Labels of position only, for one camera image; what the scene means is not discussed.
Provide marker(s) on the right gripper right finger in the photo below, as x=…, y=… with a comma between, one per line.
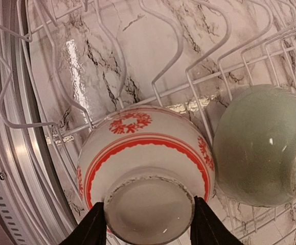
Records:
x=207, y=229

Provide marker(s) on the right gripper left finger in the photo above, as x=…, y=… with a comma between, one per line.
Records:
x=91, y=230

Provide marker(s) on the white and pink bowl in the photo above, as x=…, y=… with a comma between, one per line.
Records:
x=146, y=164

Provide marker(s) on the pale green ceramic bowl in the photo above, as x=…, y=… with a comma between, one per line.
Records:
x=254, y=147

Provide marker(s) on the aluminium front frame rail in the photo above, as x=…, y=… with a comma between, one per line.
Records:
x=37, y=168

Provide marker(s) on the white wire dish rack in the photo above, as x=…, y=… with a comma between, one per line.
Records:
x=191, y=57

